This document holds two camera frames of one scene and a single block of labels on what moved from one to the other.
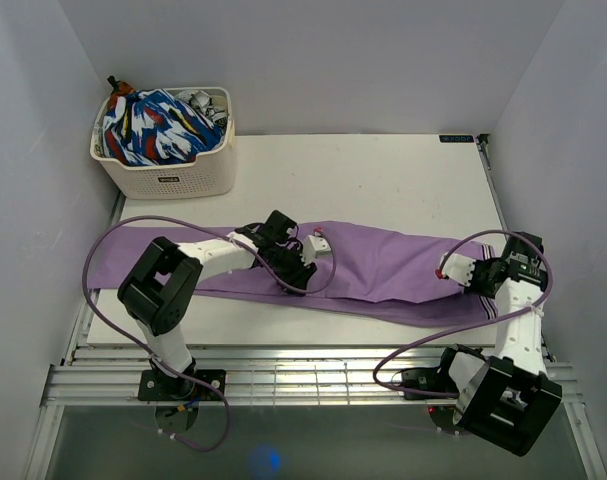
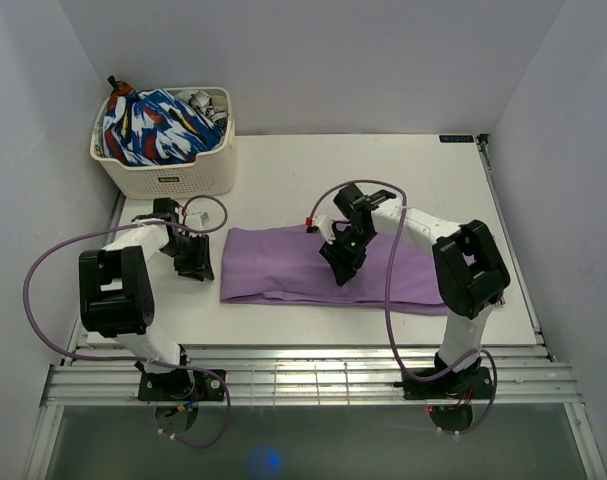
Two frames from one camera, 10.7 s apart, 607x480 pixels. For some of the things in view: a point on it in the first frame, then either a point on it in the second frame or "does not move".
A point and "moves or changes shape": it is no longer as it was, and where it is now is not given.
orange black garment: (121, 88) does not move
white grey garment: (211, 106) does not move
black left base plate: (155, 386) does not move
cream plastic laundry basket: (212, 173) does not move
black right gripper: (479, 264) to (343, 267)
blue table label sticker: (456, 139) does not move
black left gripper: (302, 273) to (201, 264)
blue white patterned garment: (154, 128) does not move
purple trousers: (426, 274) moves or changes shape
